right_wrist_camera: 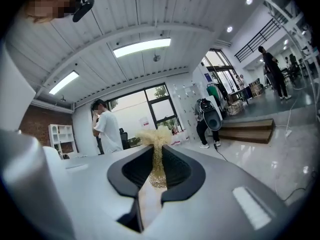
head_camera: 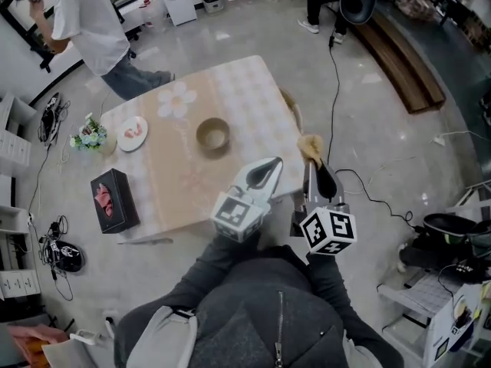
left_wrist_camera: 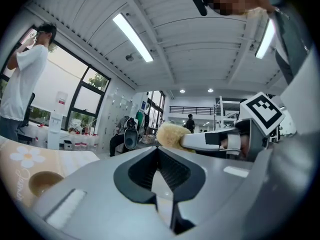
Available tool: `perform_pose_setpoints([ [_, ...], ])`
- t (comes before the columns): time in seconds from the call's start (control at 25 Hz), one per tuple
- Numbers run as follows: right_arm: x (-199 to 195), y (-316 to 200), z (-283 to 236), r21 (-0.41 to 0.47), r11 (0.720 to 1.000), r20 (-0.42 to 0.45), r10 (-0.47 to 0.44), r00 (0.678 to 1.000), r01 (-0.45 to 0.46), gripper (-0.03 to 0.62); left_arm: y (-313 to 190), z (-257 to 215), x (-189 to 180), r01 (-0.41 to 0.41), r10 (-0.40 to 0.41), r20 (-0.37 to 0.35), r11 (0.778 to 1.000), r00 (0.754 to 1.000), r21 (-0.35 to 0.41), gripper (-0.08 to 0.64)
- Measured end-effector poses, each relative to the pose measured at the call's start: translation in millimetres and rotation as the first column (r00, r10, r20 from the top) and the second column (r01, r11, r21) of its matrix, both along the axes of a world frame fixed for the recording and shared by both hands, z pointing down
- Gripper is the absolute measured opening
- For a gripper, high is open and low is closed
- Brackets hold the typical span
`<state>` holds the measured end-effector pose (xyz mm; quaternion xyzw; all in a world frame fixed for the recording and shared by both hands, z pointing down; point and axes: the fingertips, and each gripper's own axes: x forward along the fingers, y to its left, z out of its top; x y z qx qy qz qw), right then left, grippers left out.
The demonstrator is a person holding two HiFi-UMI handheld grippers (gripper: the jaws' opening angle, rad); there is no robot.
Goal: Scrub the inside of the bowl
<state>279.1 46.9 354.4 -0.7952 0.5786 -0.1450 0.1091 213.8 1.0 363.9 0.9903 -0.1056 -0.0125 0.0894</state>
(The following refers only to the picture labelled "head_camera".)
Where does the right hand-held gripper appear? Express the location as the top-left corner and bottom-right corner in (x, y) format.
(292, 159), (358, 257)

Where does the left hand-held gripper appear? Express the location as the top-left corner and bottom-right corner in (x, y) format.
(209, 156), (285, 244)

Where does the beige cleaning cloth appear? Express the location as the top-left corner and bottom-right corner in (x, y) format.
(298, 134), (325, 168)

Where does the brown bowl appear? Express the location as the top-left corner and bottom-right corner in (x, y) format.
(195, 117), (231, 155)

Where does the person's right forearm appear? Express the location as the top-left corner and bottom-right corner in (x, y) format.
(305, 253), (350, 321)

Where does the person's left forearm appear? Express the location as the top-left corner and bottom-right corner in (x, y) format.
(168, 232), (262, 310)

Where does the table with checked tablecloth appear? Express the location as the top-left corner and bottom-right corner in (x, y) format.
(99, 54), (306, 245)

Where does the tan wicker chair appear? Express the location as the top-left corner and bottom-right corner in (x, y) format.
(279, 86), (304, 136)

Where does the black roll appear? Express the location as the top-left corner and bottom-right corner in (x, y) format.
(398, 243), (461, 271)

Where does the white plate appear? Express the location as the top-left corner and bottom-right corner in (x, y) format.
(116, 116), (150, 153)

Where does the black and green device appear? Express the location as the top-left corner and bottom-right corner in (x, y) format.
(421, 212), (491, 260)

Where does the person's grey jacket torso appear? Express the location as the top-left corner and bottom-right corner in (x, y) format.
(114, 245), (406, 368)

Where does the black tissue box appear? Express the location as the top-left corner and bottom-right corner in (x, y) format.
(90, 168), (140, 235)

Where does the brown wooden bench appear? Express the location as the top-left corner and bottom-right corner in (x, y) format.
(351, 11), (447, 114)

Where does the white grid top table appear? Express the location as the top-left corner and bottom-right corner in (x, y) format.
(377, 270), (461, 329)

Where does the pink tissue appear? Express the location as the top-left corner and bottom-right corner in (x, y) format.
(94, 182), (115, 218)

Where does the flower bouquet in cream pot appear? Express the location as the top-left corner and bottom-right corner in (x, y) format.
(68, 115), (117, 156)

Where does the white cardboard box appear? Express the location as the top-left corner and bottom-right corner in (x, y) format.
(423, 281), (490, 367)

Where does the long black and white device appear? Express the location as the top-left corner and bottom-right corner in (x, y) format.
(38, 92), (72, 147)

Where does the white desk with drawers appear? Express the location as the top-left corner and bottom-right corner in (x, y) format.
(0, 92), (38, 167)

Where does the small white desk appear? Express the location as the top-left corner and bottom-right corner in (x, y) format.
(0, 174), (42, 301)

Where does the pink cloth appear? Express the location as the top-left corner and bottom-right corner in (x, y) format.
(7, 323), (70, 368)

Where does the long black floor cable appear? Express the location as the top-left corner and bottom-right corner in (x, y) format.
(324, 32), (342, 160)

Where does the round black device with cables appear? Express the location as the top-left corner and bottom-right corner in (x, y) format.
(38, 215), (85, 274)

